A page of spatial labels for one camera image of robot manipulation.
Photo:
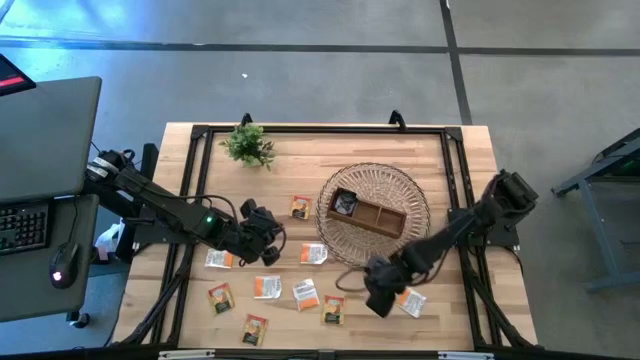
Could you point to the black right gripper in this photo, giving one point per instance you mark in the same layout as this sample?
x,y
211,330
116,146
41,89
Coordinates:
x,y
385,275

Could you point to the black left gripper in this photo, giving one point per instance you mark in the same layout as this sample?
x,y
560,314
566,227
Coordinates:
x,y
252,237

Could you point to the white orange Tazo tea packet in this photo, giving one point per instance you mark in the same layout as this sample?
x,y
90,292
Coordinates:
x,y
306,295
267,287
412,303
218,258
313,253

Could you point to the dark blue tea packet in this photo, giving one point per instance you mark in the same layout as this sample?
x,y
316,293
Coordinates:
x,y
345,203

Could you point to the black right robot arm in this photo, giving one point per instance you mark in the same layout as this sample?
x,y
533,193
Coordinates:
x,y
450,232

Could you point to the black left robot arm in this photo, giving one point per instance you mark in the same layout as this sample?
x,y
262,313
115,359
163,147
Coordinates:
x,y
165,207

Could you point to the brown wooden organizer box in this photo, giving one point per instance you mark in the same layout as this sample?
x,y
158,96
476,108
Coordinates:
x,y
372,217

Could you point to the green plant in white pot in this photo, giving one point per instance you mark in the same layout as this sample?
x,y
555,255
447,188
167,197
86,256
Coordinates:
x,y
248,145

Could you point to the wicker basket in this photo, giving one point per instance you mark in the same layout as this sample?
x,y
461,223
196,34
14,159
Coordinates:
x,y
380,175

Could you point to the white plastic object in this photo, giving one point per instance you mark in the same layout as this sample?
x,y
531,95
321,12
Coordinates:
x,y
107,242

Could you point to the black desk caster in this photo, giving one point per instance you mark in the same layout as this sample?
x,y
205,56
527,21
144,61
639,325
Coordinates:
x,y
81,320

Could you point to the black computer mouse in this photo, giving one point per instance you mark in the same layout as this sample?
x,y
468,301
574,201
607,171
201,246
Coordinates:
x,y
62,265

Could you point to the blue framed workbench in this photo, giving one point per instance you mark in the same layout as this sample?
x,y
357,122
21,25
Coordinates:
x,y
596,222

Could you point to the dark grey computer desk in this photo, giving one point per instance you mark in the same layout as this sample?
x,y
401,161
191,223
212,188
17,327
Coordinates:
x,y
30,290

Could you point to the black keyboard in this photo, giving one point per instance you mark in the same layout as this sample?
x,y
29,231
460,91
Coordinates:
x,y
22,227

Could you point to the black device with red screen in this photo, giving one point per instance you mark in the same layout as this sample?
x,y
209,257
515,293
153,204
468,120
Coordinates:
x,y
12,75

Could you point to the silver aluminium bracket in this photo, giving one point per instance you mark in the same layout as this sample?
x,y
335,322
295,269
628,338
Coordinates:
x,y
185,354
465,355

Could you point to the black frame clamp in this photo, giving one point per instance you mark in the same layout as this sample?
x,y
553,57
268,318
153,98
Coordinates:
x,y
397,120
246,120

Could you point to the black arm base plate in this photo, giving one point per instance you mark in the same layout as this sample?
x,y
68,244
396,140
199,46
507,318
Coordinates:
x,y
505,237
145,236

